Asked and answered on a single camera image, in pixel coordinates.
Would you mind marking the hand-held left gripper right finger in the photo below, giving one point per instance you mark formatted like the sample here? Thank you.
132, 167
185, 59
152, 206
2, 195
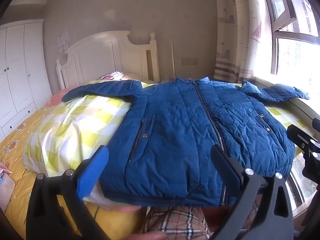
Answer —
226, 166

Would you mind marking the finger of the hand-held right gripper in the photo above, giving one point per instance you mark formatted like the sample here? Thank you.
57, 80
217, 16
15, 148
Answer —
298, 136
316, 123

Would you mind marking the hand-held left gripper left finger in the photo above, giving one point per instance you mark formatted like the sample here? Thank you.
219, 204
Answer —
93, 172

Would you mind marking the blue quilted jacket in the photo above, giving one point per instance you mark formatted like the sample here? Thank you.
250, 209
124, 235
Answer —
175, 130

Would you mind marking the yellow white checked cloth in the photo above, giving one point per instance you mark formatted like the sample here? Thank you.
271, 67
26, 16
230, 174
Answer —
82, 120

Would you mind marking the window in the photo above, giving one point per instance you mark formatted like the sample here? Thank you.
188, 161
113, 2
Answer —
297, 55

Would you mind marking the plaid pants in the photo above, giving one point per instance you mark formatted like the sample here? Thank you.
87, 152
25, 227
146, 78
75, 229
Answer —
175, 222

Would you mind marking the yellow floral bedsheet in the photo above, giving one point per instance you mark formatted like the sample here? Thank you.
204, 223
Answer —
22, 130

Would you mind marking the pink quilt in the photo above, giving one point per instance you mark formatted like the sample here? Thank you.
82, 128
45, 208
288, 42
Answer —
57, 96

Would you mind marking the pink cloth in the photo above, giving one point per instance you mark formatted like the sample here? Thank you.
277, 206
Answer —
6, 185

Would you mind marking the patterned pillow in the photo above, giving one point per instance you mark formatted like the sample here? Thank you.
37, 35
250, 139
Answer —
112, 75

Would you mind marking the peach pillow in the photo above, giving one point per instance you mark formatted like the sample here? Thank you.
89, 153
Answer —
131, 76

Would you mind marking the white wooden headboard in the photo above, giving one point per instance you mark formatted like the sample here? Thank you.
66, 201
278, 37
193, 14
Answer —
100, 57

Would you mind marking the thin pale pole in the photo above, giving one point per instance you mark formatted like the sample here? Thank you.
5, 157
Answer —
172, 57

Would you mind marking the printed cream curtain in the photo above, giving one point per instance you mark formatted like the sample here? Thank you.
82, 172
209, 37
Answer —
235, 30

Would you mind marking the white wardrobe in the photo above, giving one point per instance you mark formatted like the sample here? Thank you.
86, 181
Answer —
17, 67

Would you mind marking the wall socket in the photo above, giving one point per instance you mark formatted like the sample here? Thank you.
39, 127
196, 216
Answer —
189, 60

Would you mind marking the small wall card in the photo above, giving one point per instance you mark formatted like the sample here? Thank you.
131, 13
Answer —
63, 48

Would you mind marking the white wall notice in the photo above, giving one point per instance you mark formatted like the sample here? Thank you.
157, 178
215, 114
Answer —
63, 37

